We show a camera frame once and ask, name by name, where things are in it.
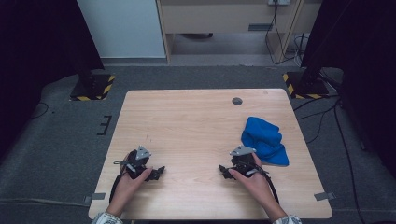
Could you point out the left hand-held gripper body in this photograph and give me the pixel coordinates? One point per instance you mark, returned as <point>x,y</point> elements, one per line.
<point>137,161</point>

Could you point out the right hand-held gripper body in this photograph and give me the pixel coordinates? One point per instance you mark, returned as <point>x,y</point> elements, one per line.
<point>244,160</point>

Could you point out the blue cloth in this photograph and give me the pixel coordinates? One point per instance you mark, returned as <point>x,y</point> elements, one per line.
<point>264,140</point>

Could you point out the person's left hand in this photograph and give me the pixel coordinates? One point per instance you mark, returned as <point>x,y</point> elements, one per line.
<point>129,186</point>

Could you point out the person's right hand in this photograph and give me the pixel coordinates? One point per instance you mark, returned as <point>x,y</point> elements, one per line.
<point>255,186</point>

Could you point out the grey tape strip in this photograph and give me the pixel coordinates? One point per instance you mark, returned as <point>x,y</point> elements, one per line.
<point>95,197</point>
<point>324,196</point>

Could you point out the grey round table grommet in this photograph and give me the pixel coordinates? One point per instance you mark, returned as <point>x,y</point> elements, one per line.
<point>237,101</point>

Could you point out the black striped stand base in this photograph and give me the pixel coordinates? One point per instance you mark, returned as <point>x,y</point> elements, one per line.
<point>306,87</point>
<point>93,88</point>

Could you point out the white panel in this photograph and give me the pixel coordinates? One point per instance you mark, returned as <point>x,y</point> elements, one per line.
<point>121,28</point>

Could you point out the black curtain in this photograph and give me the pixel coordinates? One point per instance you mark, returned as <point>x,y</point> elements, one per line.
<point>364,62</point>
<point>37,62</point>

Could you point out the beige wooden desk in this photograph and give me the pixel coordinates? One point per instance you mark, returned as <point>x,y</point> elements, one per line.
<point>214,17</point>

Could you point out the white power strip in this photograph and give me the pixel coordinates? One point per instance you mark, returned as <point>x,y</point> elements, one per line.
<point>279,2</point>

